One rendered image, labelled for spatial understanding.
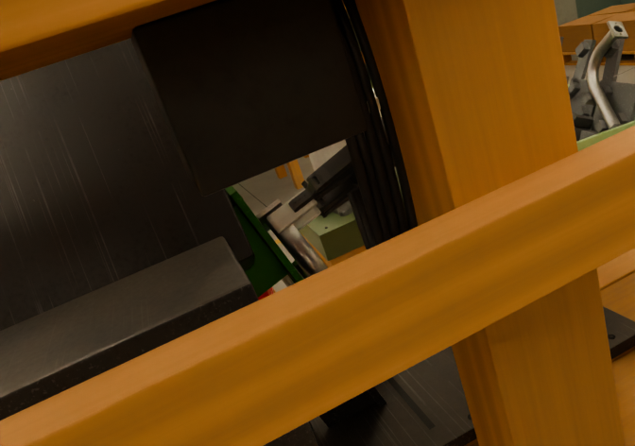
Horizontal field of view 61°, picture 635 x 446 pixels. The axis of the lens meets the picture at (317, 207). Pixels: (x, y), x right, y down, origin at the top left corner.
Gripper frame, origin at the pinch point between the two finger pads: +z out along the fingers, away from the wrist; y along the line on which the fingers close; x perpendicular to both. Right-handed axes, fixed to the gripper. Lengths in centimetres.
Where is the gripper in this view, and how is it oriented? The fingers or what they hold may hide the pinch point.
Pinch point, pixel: (294, 215)
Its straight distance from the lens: 78.3
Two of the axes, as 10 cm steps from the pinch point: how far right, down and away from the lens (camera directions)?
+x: 6.0, 7.0, -3.8
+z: -7.9, 6.1, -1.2
